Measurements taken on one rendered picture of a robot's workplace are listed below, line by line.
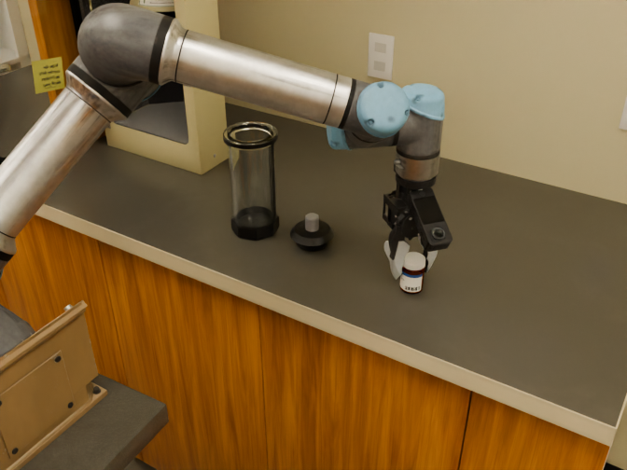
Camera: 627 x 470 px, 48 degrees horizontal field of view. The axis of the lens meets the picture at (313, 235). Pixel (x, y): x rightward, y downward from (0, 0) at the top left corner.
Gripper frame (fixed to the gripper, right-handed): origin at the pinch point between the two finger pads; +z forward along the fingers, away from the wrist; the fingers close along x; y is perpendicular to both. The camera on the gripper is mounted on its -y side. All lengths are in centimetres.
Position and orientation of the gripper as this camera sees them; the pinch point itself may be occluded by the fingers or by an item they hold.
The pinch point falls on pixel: (412, 271)
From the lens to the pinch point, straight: 133.0
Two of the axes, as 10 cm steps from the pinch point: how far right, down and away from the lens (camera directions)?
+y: -3.5, -5.1, 7.9
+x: -9.4, 1.9, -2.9
